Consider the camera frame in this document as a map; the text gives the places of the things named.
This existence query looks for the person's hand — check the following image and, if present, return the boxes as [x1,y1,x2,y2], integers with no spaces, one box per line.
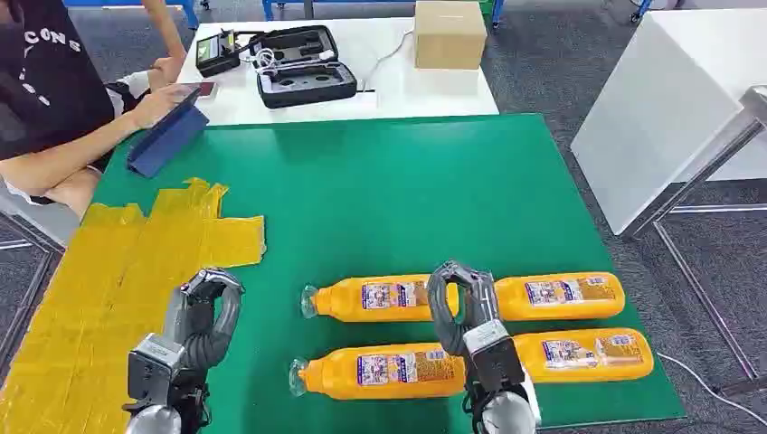
[146,55,188,92]
[130,82,194,130]

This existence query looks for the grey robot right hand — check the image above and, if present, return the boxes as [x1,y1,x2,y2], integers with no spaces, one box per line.
[426,260,502,357]

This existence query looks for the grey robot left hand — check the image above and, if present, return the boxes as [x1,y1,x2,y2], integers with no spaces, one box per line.
[161,268,245,375]

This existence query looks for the tablet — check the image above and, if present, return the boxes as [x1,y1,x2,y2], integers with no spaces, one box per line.
[126,83,211,180]

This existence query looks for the orange detergent bottle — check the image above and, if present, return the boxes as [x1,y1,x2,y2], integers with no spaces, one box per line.
[512,327,656,385]
[300,274,460,324]
[289,342,468,401]
[493,271,627,322]

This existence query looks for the small black device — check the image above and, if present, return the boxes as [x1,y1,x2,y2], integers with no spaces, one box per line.
[194,28,243,79]

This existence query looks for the person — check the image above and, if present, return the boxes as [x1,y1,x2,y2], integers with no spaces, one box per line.
[0,0,203,221]

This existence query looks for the yellow plastic sheet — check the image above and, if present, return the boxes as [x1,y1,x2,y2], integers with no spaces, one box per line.
[0,176,267,434]

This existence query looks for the green table mat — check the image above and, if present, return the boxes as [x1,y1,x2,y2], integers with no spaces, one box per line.
[90,113,688,434]

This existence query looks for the open black equipment case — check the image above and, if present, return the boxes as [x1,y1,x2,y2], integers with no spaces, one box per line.
[246,24,359,111]

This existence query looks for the large white board table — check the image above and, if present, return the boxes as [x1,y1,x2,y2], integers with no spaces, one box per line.
[569,6,767,237]

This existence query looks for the cardboard box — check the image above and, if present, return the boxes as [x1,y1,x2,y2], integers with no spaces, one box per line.
[412,0,488,71]

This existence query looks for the blue table frame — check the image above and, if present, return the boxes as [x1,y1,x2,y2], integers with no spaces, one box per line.
[62,0,200,31]
[260,0,506,29]

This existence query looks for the coiled white cable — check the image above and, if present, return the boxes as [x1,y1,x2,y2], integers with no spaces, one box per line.
[253,46,280,77]

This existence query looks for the thin white cable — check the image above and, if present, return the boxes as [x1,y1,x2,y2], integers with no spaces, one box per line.
[358,28,416,95]

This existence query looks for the white floor cable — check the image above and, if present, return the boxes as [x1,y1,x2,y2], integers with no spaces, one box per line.
[655,351,767,429]

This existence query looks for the metal frame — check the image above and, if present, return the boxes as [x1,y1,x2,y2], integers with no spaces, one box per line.
[619,84,767,398]

